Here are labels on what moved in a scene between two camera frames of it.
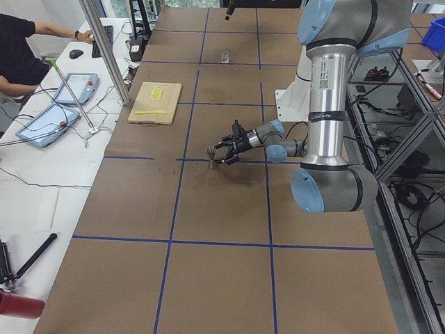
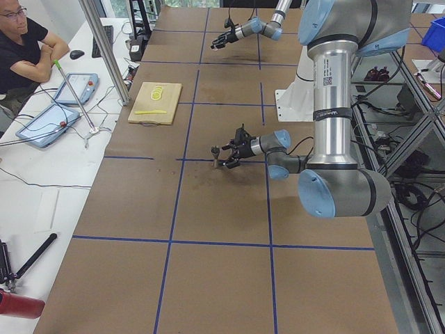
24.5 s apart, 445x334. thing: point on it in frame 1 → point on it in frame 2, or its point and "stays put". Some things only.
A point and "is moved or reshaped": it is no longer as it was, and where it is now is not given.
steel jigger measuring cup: [211, 152] is moved or reshaped
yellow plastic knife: [150, 112] stays put
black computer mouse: [75, 53] stays put
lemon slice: [156, 93] stays put
